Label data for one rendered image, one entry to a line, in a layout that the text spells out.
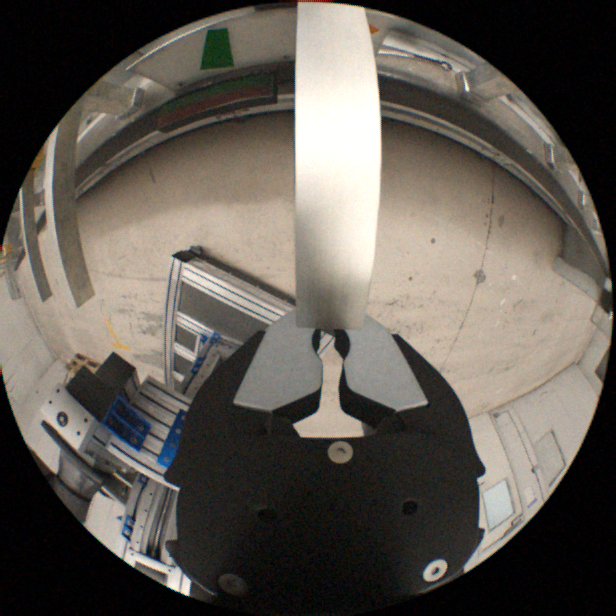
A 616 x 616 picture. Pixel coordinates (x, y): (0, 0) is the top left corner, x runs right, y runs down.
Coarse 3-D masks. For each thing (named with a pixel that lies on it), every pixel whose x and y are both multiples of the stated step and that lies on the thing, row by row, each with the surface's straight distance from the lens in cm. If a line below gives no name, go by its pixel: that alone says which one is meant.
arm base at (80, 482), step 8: (64, 456) 66; (64, 464) 67; (72, 464) 64; (64, 472) 67; (72, 472) 65; (80, 472) 64; (64, 480) 68; (72, 480) 66; (80, 480) 65; (88, 480) 66; (72, 488) 67; (80, 488) 67; (88, 488) 67; (96, 488) 68; (80, 496) 68; (88, 496) 69
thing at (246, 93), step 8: (248, 88) 29; (256, 88) 29; (264, 88) 28; (216, 96) 30; (224, 96) 30; (232, 96) 29; (240, 96) 29; (248, 96) 28; (256, 96) 28; (192, 104) 32; (200, 104) 31; (208, 104) 30; (216, 104) 30; (176, 112) 33; (184, 112) 32; (192, 112) 31; (160, 120) 35; (168, 120) 34; (176, 120) 33
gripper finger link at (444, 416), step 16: (400, 336) 9; (416, 352) 9; (416, 368) 8; (432, 368) 8; (432, 384) 8; (448, 384) 8; (432, 400) 7; (448, 400) 8; (400, 416) 6; (416, 416) 7; (432, 416) 7; (448, 416) 7; (464, 416) 8; (432, 432) 7; (448, 432) 7; (464, 432) 7; (464, 448) 7; (480, 464) 7
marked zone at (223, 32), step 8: (208, 32) 27; (216, 32) 27; (224, 32) 27; (208, 40) 27; (216, 40) 27; (224, 40) 28; (208, 48) 28; (216, 48) 29; (224, 48) 29; (208, 56) 30; (216, 56) 30; (224, 56) 30; (208, 64) 31; (216, 64) 31; (224, 64) 31; (232, 64) 31
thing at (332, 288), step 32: (320, 32) 11; (352, 32) 11; (320, 64) 9; (352, 64) 9; (320, 96) 8; (352, 96) 8; (320, 128) 8; (352, 128) 8; (320, 160) 7; (352, 160) 7; (320, 192) 7; (352, 192) 7; (320, 224) 7; (352, 224) 7; (320, 256) 7; (352, 256) 7; (320, 288) 8; (352, 288) 8; (320, 320) 8; (352, 320) 9
